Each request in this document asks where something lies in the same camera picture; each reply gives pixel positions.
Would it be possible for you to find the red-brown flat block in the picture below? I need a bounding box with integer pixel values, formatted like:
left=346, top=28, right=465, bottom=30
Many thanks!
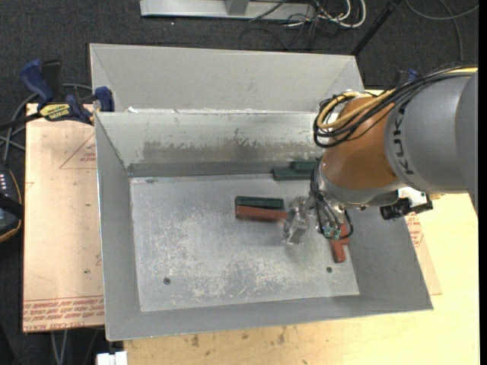
left=336, top=221, right=352, bottom=248
left=234, top=205, right=290, bottom=223
left=328, top=237, right=349, bottom=265

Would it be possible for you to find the brown cardboard board, red print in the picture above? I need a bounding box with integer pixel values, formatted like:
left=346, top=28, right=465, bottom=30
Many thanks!
left=22, top=103, right=443, bottom=335

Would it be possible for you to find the black cylinder on white bracket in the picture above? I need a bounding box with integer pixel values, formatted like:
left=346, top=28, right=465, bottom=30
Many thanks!
left=380, top=187, right=434, bottom=221

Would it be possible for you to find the grey metal bin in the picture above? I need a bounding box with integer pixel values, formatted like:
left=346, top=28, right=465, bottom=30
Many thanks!
left=89, top=43, right=435, bottom=342

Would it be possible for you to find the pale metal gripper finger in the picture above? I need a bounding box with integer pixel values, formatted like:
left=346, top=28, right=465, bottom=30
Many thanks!
left=282, top=210, right=298, bottom=244
left=292, top=218, right=308, bottom=246

